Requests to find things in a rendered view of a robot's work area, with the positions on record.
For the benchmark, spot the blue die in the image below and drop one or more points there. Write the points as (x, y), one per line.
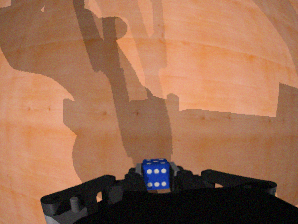
(156, 174)

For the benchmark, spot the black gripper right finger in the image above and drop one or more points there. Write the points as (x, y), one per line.
(186, 181)

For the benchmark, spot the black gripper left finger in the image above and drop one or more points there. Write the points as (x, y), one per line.
(69, 205)

